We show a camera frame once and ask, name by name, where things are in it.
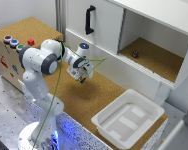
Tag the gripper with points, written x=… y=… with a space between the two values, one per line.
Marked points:
x=81 y=70

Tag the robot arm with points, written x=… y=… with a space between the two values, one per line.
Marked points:
x=35 y=61

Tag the purple block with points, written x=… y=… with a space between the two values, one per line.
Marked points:
x=135 y=54

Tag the white sliding door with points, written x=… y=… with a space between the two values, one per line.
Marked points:
x=107 y=23

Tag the green button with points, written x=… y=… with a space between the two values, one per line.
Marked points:
x=20 y=47

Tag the wooden drawer box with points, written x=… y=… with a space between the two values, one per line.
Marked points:
x=30 y=28

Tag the white plastic box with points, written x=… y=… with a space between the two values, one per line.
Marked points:
x=129 y=120

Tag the blue button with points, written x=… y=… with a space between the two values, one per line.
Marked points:
x=14 y=42

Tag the red button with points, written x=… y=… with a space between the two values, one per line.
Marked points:
x=7 y=39

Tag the white cabinet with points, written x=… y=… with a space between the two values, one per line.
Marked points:
x=150 y=20

